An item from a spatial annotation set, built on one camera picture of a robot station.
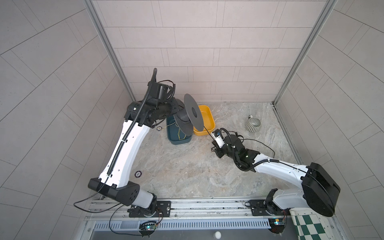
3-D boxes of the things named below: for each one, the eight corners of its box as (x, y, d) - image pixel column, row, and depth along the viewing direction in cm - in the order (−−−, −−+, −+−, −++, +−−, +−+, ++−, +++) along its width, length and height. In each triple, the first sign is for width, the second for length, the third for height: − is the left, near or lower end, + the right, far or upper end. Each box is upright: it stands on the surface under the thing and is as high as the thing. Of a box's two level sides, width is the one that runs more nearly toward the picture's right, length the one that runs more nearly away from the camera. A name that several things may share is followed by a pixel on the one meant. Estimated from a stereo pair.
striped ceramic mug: (247, 134, 101) (250, 129, 97) (244, 119, 109) (246, 114, 105) (260, 134, 101) (263, 129, 97) (256, 119, 109) (258, 114, 105)
